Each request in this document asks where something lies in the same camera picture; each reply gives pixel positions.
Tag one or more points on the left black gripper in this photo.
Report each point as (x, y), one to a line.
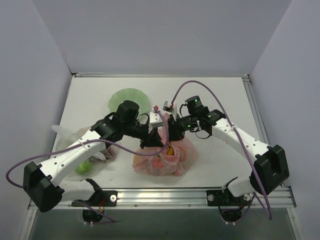
(152, 139)

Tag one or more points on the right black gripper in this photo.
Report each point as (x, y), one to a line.
(175, 132)

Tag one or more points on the yellow fake lemon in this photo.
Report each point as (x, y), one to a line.
(170, 151)

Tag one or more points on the pink plastic bag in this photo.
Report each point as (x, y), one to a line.
(165, 165)

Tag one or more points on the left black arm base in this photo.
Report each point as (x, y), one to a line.
(94, 212)

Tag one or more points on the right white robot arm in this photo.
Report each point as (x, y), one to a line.
(269, 166)

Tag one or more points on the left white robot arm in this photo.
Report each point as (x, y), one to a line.
(44, 182)

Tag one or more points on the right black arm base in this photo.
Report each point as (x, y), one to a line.
(231, 209)

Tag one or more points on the clear bag of fruits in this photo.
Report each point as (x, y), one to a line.
(94, 164)

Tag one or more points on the green wavy plate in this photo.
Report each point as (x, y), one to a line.
(130, 94)

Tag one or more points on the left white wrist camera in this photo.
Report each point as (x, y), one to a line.
(157, 120)

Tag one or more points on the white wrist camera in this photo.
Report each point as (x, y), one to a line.
(171, 108)
(157, 120)

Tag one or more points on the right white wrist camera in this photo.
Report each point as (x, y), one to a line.
(171, 108)

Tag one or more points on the aluminium front rail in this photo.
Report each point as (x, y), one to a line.
(179, 198)

